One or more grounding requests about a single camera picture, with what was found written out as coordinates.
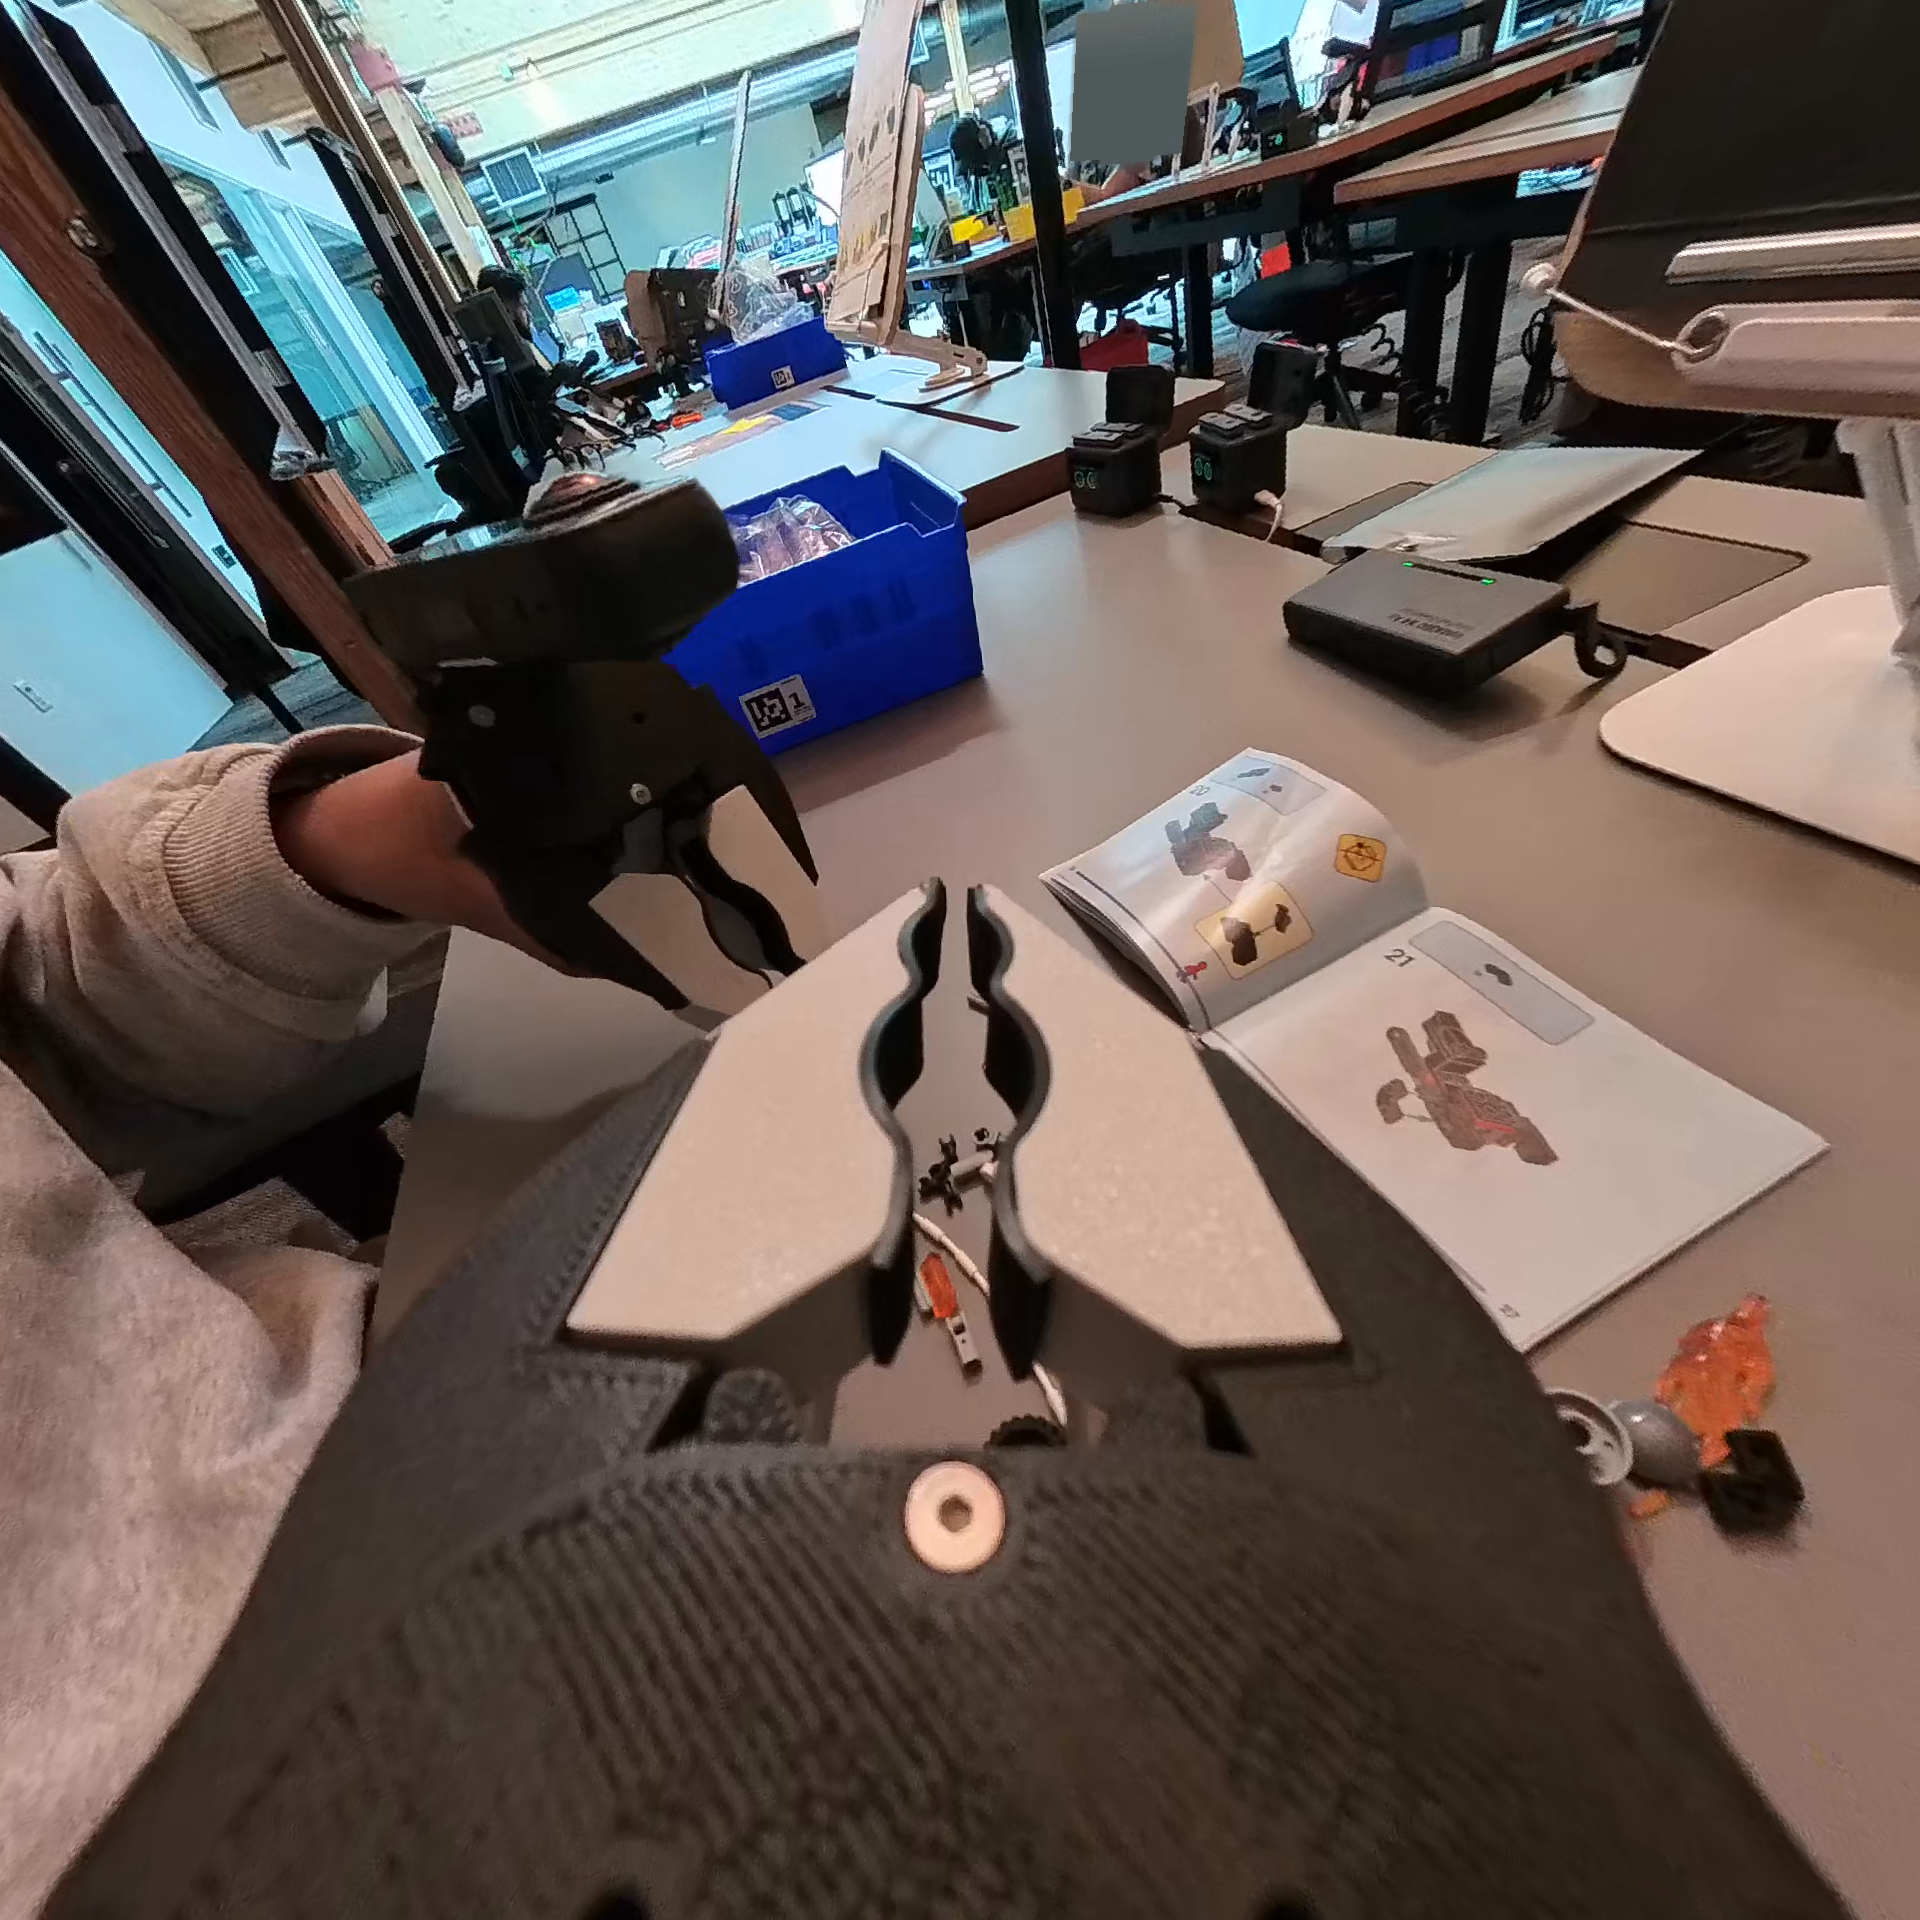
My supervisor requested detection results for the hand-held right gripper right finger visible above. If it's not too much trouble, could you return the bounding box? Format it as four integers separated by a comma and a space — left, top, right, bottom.
967, 885, 1347, 1376

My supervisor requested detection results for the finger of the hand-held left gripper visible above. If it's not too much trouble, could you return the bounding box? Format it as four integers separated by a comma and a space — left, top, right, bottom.
515, 878, 695, 1013
656, 680, 822, 982

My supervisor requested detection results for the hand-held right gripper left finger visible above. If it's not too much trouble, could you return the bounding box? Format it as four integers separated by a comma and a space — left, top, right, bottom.
566, 880, 950, 1366

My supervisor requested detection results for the person's left forearm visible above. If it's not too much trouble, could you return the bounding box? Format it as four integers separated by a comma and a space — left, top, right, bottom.
0, 728, 453, 1202

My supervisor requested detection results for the grey lego axle orange tip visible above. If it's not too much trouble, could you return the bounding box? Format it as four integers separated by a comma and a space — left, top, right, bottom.
916, 1256, 985, 1376

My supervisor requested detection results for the lego instruction booklet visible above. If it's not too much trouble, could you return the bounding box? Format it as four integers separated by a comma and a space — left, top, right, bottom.
1037, 749, 1831, 1353

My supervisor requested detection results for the light grey round lego piece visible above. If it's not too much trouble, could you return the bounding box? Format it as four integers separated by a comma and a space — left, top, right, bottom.
1544, 1385, 1692, 1488

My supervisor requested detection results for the orange transparent lego flame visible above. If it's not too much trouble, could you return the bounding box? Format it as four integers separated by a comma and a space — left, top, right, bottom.
1655, 1295, 1776, 1467

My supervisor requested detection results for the dark brown lego assembly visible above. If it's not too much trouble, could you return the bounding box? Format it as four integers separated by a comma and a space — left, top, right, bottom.
1701, 1429, 1808, 1536

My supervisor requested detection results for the person's left hand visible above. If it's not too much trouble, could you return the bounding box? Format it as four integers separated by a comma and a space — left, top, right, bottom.
277, 749, 577, 963

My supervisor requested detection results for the large blue plastic bin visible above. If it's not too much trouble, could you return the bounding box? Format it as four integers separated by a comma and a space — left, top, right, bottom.
660, 448, 985, 762

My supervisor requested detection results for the small blue plastic bin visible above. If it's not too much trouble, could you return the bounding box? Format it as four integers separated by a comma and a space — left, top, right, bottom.
703, 317, 849, 413

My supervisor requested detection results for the wooden board stand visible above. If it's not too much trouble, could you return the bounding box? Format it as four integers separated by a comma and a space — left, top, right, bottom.
822, 0, 1030, 387

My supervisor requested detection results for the black power box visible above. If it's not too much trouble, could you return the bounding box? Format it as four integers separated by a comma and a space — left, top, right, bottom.
1281, 546, 1573, 693

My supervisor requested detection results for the person's grey sweatshirt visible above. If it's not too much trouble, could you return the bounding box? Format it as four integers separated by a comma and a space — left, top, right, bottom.
0, 1050, 379, 1920

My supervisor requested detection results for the black office chair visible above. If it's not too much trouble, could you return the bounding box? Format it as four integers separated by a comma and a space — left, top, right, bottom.
1227, 257, 1408, 381

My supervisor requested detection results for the grey laptop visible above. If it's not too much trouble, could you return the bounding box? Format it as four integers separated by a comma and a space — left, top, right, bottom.
1316, 443, 1704, 568

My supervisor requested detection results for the white monitor stand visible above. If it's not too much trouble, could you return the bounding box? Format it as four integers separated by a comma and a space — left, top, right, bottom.
1544, 240, 1920, 866

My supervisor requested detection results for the white cable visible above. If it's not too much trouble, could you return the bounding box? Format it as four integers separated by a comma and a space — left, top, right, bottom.
909, 1210, 1072, 1424

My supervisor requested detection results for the black camera charger dock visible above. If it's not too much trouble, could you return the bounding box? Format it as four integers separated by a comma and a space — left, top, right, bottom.
1189, 342, 1323, 509
1065, 365, 1181, 522

